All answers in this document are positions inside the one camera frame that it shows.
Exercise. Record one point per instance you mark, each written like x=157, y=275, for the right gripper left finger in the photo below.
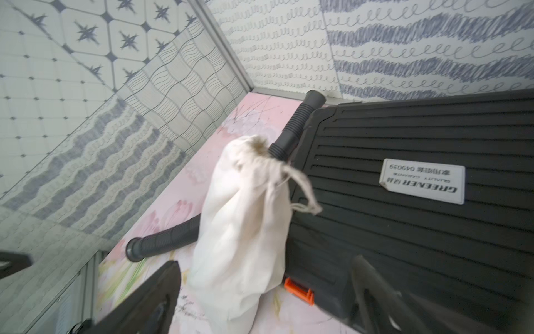
x=150, y=309

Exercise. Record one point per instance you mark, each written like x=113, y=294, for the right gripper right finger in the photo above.
x=402, y=307

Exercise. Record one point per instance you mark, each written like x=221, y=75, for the white cloth soil bag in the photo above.
x=240, y=251

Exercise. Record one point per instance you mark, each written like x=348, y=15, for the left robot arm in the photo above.
x=12, y=263

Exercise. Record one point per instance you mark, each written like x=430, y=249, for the black plastic tool case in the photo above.
x=436, y=195

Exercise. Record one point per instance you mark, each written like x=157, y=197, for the aluminium mounting rail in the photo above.
x=74, y=304

